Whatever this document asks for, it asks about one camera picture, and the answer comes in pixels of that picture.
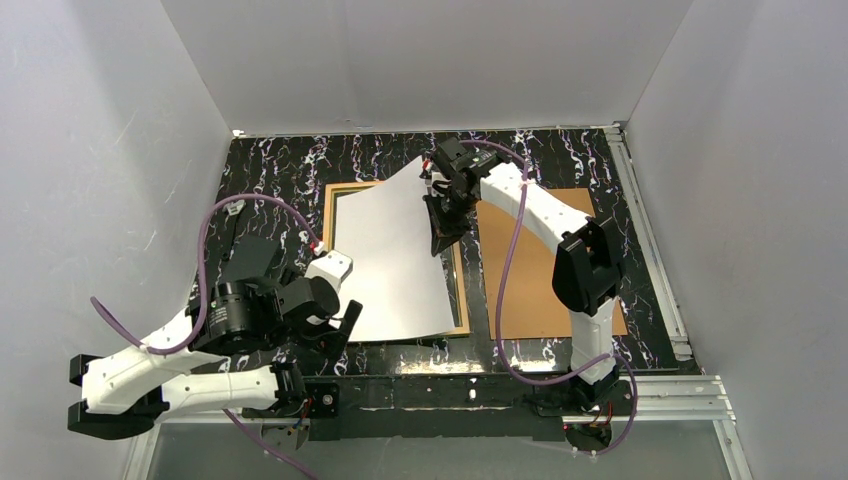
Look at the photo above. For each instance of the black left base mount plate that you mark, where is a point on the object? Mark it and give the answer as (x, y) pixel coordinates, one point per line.
(321, 401)

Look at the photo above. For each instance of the brown backing board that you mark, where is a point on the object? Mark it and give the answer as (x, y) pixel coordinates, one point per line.
(530, 309)

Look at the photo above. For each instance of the landscape photo print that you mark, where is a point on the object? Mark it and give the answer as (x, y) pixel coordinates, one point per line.
(385, 229)

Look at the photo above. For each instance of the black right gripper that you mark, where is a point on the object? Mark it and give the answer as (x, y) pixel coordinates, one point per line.
(448, 204)

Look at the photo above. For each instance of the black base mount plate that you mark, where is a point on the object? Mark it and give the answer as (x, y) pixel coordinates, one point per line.
(563, 404)
(321, 401)

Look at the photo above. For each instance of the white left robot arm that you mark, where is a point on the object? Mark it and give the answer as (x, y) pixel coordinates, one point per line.
(129, 392)

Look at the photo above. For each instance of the aluminium rail frame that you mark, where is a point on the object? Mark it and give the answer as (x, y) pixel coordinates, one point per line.
(467, 426)

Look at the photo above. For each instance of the small silver clip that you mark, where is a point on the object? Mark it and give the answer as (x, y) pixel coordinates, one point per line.
(234, 208)

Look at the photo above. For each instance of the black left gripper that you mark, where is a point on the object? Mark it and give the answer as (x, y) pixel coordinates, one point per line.
(325, 329)

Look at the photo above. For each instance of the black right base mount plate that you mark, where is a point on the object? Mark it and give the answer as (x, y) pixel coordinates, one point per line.
(563, 404)

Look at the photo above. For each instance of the green picture frame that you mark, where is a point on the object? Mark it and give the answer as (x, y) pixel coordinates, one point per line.
(450, 258)

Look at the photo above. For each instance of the black flat stand plate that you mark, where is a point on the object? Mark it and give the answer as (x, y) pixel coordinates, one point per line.
(252, 256)

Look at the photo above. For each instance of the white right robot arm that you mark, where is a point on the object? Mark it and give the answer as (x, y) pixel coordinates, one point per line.
(588, 265)

